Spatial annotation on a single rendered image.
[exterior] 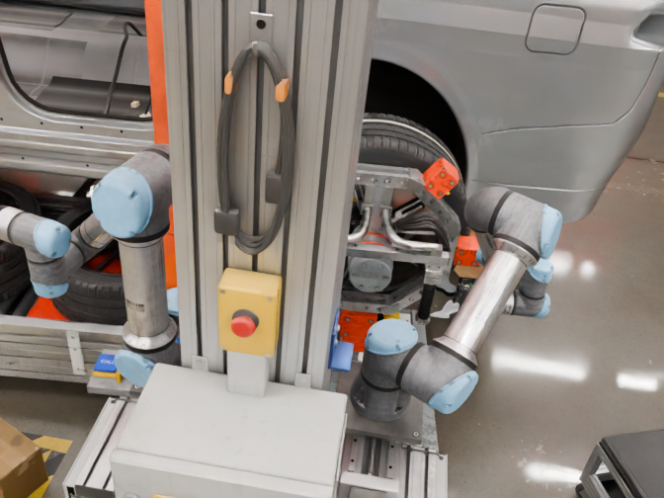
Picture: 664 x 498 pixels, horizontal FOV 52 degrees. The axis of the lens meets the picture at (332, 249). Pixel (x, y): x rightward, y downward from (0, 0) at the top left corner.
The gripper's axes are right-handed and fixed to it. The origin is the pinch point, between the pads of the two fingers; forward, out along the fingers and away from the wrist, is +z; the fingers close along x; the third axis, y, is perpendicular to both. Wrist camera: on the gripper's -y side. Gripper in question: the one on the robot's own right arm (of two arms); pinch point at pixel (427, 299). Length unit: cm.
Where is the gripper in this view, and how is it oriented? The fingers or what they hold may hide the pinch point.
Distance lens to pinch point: 202.8
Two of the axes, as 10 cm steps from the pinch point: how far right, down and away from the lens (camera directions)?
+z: -10.0, -1.0, -0.2
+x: -0.4, 5.9, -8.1
